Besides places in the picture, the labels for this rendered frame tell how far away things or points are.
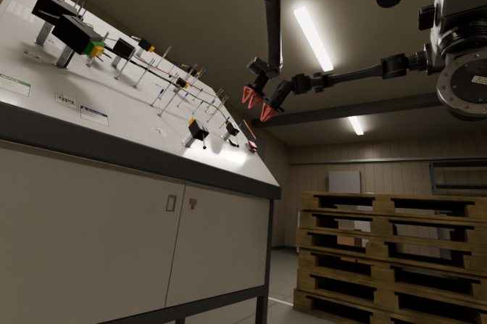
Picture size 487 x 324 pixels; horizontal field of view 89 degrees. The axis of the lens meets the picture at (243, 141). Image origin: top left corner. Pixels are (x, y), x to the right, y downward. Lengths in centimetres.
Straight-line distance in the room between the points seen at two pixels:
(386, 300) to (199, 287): 161
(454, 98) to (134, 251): 104
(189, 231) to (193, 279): 16
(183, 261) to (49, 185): 47
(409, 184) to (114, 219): 671
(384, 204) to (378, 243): 30
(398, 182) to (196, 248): 641
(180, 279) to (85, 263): 32
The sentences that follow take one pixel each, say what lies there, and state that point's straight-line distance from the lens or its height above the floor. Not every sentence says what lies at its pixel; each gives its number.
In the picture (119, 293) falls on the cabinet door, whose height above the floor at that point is 47.
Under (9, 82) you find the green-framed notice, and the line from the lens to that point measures 78.
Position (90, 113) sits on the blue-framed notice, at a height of 92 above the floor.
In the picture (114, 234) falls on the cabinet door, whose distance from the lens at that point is 80.
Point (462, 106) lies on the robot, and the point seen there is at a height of 106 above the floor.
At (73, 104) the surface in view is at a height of 93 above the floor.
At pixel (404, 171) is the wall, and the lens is 713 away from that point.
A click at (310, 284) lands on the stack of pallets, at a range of 244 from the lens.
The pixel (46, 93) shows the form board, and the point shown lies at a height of 94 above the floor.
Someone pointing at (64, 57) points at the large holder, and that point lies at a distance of 93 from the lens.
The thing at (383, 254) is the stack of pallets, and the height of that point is 54.
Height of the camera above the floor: 69
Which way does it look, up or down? 17 degrees up
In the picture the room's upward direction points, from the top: 6 degrees clockwise
